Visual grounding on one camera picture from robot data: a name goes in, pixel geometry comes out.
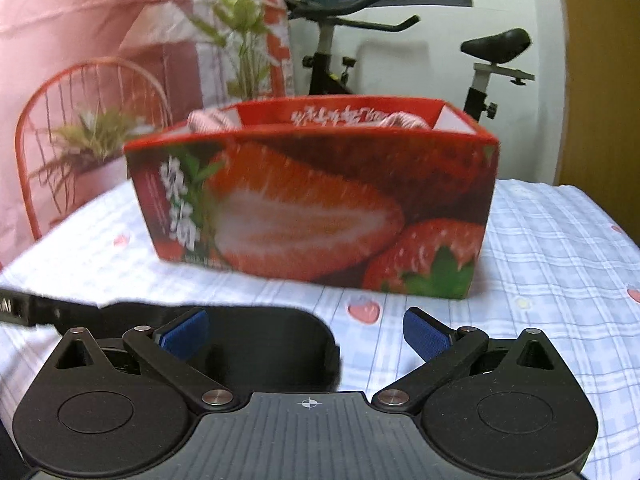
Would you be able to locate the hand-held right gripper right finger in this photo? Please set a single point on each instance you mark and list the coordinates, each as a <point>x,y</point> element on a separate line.
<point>425,332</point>

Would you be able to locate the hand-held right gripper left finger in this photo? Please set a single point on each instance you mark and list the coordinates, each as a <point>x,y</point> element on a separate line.
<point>186,335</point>

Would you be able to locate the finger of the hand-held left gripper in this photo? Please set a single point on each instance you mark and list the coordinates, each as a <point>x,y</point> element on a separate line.
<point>30,307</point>

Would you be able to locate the black cloth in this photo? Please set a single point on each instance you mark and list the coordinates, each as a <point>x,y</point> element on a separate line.
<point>280,350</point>

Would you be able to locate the red strawberry print cardboard box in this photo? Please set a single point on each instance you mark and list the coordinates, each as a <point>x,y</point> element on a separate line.
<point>300,210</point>

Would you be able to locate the small leafy potted plant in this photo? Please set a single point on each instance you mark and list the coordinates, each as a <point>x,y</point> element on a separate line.
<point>100,135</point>

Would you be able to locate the pink striped cloth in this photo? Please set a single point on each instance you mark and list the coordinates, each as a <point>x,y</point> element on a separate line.
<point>402,121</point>
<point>212,121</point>

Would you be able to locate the black exercise bike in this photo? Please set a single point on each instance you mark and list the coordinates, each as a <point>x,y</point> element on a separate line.
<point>325,80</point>

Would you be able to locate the pink red patterned curtain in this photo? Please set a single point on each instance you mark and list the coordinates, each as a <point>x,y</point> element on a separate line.
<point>75,10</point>

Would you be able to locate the wooden door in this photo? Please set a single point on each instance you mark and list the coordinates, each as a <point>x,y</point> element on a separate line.
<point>600,85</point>

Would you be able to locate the tall green plant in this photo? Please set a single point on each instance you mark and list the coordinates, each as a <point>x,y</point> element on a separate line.
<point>245,10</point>

